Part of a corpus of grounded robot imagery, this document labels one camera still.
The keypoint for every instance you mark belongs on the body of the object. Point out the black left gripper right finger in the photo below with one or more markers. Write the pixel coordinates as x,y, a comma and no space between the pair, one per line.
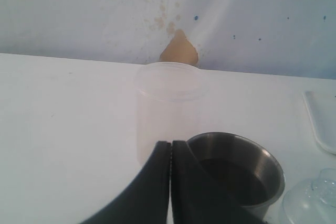
196,197

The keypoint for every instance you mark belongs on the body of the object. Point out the stainless steel cup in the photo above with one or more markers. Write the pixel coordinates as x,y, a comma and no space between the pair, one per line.
242,167

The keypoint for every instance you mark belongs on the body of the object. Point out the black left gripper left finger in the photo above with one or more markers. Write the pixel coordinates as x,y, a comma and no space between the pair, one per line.
146,198

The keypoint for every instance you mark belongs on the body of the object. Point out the clear plastic dome lid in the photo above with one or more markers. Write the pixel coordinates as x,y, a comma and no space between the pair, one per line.
311,200

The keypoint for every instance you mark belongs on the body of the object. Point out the clear plastic shaker cup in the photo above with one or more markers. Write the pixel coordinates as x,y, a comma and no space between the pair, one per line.
169,96

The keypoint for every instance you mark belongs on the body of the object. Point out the white rectangular tray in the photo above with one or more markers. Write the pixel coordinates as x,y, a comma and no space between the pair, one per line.
321,111

